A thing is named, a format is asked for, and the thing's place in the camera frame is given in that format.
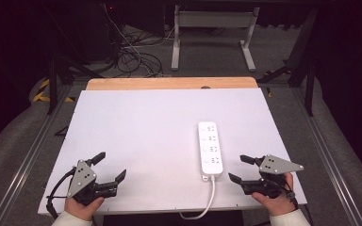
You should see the wooden table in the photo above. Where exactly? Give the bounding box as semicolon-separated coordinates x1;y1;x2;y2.
85;76;259;91

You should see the person's right hand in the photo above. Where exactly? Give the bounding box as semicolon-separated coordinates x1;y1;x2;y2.
251;171;297;218

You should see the white power strip cable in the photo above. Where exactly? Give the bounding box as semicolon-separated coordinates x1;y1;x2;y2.
179;175;218;221

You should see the person's left hand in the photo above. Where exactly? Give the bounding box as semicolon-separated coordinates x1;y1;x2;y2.
63;196;106;222

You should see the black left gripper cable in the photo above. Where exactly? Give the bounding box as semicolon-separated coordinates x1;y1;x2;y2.
45;167;77;219

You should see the thin white floor cable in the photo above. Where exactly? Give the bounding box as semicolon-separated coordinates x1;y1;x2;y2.
103;3;164;78

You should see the yellow black hazard tape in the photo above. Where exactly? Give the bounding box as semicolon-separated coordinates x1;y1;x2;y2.
32;78;76;104

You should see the tangle of black floor cables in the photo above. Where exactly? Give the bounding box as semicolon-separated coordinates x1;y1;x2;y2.
115;26;174;78

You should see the black equipment box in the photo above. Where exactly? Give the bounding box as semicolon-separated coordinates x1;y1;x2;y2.
83;2;124;64

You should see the aluminium floor rail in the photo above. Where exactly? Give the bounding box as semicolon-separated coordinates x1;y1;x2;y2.
0;84;76;226
290;87;361;226

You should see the black metal stand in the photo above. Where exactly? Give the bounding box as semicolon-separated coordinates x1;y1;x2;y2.
256;8;320;118
45;53;105;116

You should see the white metal stand frame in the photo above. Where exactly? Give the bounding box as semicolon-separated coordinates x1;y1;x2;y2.
171;4;261;73

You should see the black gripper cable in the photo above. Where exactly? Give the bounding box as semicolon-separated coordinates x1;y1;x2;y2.
272;178;300;212
45;167;77;219

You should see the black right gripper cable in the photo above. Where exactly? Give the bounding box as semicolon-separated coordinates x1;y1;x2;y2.
272;178;300;212

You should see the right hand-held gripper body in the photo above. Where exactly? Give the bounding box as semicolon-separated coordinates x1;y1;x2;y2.
241;153;305;200

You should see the white power strip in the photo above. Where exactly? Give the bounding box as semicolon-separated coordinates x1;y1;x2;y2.
197;121;224;183

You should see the white board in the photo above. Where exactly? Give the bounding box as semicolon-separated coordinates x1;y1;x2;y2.
37;87;308;217

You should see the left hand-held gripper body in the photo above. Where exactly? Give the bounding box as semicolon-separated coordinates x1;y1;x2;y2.
66;159;120;207

